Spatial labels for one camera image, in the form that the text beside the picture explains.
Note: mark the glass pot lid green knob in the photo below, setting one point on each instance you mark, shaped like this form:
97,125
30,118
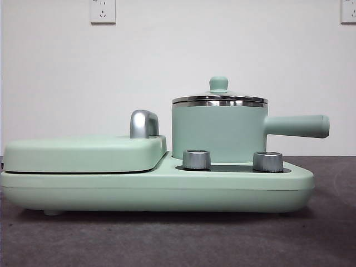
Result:
218,83

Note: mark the green breakfast machine base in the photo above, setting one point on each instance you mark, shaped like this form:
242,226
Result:
167,189

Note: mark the silver control knob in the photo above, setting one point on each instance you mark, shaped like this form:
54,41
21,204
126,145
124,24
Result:
267,161
196,160

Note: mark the white wall socket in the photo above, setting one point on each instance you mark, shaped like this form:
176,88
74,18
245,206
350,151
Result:
103,12
349,11

